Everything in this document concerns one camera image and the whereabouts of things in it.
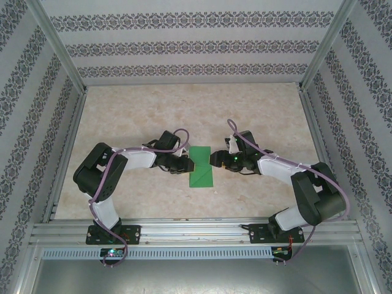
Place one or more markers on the aluminium mounting rail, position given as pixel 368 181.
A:
pixel 196 228

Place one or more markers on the aluminium side rail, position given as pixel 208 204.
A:
pixel 324 137
pixel 65 153

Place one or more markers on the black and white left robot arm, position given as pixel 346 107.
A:
pixel 95 174

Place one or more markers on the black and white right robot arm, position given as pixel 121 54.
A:
pixel 318 196

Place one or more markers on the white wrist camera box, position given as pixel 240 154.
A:
pixel 185 150
pixel 231 144

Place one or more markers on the left controller board with LEDs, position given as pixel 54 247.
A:
pixel 111 253

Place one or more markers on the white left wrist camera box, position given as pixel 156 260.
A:
pixel 185 150

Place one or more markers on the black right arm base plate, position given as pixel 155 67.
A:
pixel 255 235

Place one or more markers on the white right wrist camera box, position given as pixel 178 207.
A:
pixel 231 144

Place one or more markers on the aluminium frame bar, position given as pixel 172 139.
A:
pixel 367 269
pixel 24 269

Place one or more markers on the controller board with leds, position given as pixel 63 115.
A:
pixel 280 252
pixel 111 253

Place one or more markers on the right controller board with LEDs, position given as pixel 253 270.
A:
pixel 280 252

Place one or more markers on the aluminium frame post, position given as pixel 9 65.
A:
pixel 327 46
pixel 58 46

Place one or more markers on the green paper sheet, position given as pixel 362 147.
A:
pixel 200 177

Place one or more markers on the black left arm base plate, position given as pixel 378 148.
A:
pixel 134 234

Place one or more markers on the grey metal sheet panel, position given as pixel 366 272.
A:
pixel 196 275

